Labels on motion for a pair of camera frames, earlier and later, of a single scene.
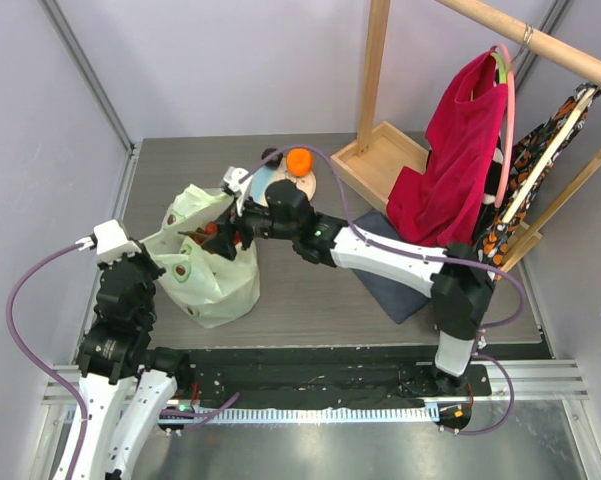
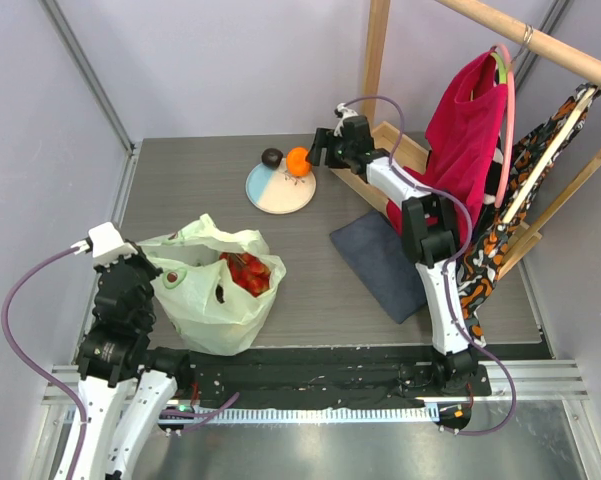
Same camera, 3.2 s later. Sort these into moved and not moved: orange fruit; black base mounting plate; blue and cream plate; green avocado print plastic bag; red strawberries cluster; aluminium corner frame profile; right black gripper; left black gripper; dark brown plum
Moved: green avocado print plastic bag; red strawberries cluster; right black gripper
Not moved: orange fruit; dark brown plum; black base mounting plate; aluminium corner frame profile; left black gripper; blue and cream plate
